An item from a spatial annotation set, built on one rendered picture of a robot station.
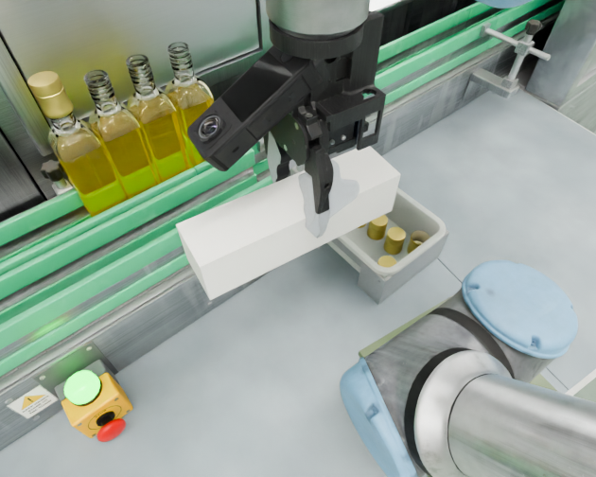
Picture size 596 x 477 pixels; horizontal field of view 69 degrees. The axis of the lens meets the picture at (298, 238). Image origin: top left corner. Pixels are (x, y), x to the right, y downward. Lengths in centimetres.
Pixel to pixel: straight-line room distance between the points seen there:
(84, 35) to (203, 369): 54
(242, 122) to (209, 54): 52
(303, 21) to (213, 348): 57
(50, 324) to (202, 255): 30
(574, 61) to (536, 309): 93
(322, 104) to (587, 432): 29
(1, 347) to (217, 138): 42
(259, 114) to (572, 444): 30
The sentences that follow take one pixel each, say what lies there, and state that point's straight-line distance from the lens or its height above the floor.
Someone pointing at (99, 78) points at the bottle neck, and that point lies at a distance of 65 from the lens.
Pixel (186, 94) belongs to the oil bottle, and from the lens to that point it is 67.
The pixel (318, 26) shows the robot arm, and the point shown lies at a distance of 32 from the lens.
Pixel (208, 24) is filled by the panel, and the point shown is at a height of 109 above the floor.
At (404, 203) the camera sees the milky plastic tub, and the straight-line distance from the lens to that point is 86.
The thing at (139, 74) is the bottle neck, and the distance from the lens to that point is 64.
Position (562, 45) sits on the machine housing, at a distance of 135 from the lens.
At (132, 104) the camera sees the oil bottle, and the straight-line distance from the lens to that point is 67.
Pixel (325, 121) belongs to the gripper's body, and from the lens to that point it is 37.
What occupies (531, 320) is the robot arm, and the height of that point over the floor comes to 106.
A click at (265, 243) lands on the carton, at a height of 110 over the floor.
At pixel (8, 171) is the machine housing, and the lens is 86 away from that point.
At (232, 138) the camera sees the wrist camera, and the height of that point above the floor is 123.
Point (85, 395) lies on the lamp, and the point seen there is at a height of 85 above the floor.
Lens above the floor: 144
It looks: 52 degrees down
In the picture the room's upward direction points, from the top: straight up
